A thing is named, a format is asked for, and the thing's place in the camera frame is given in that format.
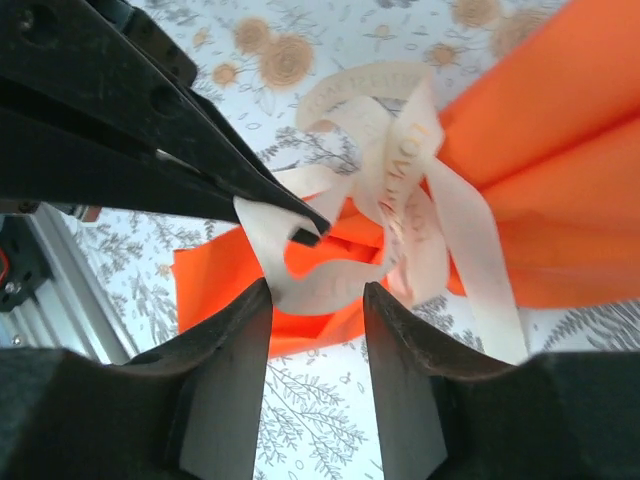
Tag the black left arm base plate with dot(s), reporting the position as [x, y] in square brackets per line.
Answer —
[20, 270]

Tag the grey floral tablecloth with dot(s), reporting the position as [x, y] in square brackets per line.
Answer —
[320, 430]

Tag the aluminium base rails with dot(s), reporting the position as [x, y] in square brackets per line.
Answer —
[70, 300]

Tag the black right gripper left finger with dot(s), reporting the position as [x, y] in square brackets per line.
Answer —
[125, 425]

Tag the orange wrapping paper sheet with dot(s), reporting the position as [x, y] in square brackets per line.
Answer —
[550, 150]

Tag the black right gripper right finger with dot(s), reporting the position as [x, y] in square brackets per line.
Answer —
[500, 430]

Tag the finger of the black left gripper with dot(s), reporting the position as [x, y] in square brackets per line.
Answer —
[100, 65]
[75, 165]

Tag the cream ribbon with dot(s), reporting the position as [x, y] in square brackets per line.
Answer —
[400, 165]

